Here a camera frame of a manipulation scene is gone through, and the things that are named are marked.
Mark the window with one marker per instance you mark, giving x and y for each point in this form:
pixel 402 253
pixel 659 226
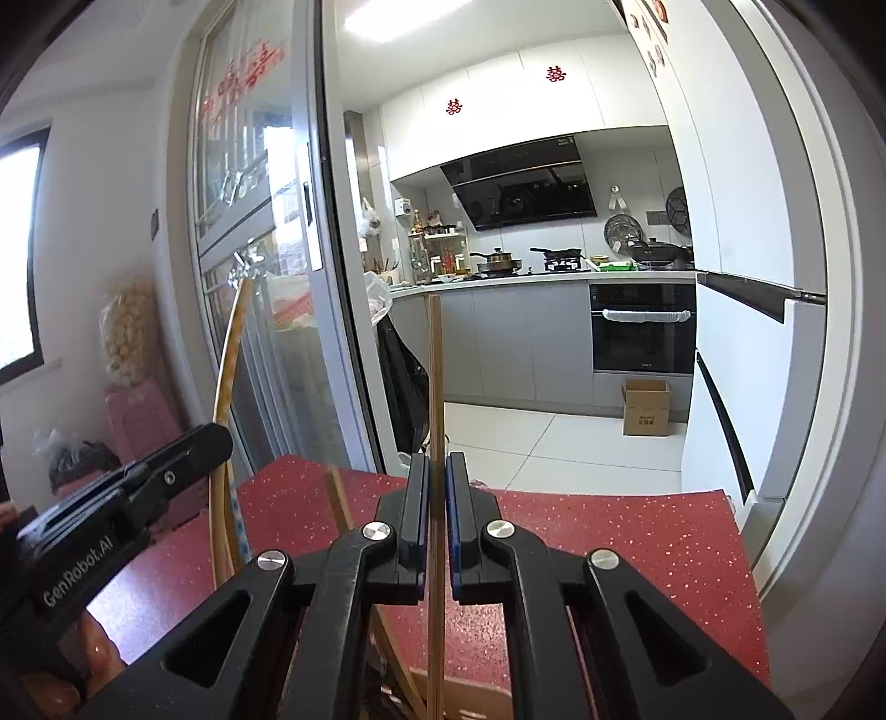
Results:
pixel 17 263

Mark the translucent plastic utensil container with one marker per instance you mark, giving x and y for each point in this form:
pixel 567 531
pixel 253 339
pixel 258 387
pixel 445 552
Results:
pixel 471 696

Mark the wooden chopstick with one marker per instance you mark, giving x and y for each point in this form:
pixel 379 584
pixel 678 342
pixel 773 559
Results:
pixel 223 388
pixel 435 374
pixel 339 498

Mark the ceiling light panel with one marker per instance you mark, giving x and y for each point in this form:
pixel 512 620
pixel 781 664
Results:
pixel 401 17

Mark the cooking pot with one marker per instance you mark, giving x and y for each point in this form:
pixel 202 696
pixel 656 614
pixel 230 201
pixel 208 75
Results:
pixel 497 262

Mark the spice rack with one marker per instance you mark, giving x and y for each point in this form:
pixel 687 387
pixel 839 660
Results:
pixel 443 256

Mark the wall switch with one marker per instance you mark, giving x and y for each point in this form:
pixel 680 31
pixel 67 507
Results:
pixel 154 223

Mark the sliding glass door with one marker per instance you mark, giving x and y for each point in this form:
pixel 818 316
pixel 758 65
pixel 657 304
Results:
pixel 277 208

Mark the cardboard box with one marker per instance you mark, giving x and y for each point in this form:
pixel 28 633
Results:
pixel 647 408

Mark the bag of yellow balls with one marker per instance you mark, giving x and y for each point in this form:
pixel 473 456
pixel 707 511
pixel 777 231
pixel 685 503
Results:
pixel 128 332

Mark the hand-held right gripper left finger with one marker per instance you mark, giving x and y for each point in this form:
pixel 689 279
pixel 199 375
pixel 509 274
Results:
pixel 419 512

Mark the black range hood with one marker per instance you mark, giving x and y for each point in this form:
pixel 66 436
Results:
pixel 526 194

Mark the black trash bag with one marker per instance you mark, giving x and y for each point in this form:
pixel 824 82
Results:
pixel 401 388

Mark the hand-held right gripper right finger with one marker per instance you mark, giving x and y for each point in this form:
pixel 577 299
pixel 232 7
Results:
pixel 457 519

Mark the person's left hand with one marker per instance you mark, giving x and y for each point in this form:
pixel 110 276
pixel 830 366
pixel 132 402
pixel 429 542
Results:
pixel 93 651

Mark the black plastic bag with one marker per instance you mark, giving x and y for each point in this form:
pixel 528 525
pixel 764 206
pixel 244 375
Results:
pixel 76 460

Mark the grey kitchen base cabinets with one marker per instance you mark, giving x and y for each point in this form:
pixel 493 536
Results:
pixel 512 346

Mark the white upper cabinets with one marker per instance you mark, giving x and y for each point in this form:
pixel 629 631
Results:
pixel 519 138

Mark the black built-in oven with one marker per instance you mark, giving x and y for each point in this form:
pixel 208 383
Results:
pixel 644 346

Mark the black wok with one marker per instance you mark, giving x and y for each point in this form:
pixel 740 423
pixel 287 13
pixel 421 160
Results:
pixel 657 253

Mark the pink stool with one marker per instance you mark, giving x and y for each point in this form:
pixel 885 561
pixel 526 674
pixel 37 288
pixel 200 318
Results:
pixel 149 422

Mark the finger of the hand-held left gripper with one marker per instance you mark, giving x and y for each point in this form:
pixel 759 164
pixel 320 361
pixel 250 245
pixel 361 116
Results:
pixel 187 457

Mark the red paper decal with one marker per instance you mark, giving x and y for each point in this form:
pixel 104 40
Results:
pixel 454 106
pixel 554 74

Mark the white plastic bag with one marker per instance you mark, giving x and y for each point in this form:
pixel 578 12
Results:
pixel 377 294

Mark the black frying pan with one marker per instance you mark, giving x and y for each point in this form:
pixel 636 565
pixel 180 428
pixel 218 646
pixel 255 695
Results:
pixel 561 255

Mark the white refrigerator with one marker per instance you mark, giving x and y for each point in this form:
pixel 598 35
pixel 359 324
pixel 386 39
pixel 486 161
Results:
pixel 747 346

